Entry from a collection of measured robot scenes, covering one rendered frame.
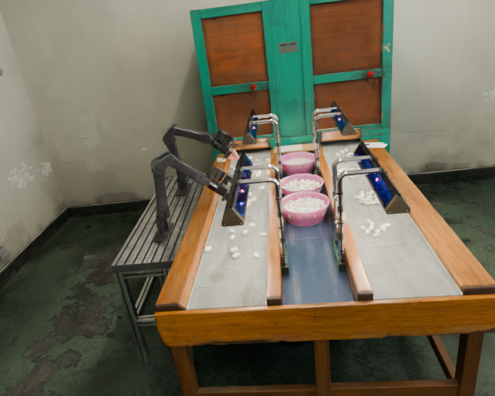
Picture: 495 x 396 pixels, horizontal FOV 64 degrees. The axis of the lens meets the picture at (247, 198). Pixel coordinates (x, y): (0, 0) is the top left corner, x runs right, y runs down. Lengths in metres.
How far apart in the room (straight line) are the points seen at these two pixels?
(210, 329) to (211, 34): 2.08
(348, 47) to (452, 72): 1.36
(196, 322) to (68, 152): 3.09
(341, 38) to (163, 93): 1.72
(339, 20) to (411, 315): 2.07
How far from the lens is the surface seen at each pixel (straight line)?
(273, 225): 1.95
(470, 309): 1.62
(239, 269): 1.70
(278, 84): 3.01
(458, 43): 4.11
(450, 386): 1.97
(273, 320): 1.52
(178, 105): 3.88
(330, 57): 3.02
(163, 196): 2.16
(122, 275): 2.11
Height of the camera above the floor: 1.69
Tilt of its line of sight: 24 degrees down
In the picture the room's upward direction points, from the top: 7 degrees counter-clockwise
